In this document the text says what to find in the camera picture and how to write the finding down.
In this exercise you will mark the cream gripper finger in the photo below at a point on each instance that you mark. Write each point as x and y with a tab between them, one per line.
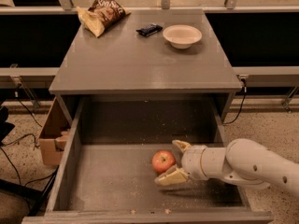
182	146
173	175

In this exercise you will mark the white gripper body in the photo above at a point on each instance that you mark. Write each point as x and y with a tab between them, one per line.
192	161

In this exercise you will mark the red apple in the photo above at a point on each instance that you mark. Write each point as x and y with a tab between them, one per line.
162	160

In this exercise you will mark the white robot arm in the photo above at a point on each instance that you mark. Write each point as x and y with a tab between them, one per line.
243	162

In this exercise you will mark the grey open top drawer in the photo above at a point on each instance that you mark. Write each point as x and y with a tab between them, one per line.
105	175

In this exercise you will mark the grey cabinet counter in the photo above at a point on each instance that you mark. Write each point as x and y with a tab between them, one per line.
122	61

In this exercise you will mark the white bowl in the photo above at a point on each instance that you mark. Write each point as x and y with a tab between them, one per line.
182	36

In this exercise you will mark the dark snack bar wrapper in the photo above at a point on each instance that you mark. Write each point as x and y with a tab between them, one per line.
150	29

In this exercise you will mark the cardboard box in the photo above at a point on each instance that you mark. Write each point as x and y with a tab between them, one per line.
53	136

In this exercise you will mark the brown chip bag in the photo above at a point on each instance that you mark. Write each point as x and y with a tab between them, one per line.
101	15

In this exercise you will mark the metal railing frame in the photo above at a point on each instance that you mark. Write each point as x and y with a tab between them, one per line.
267	26

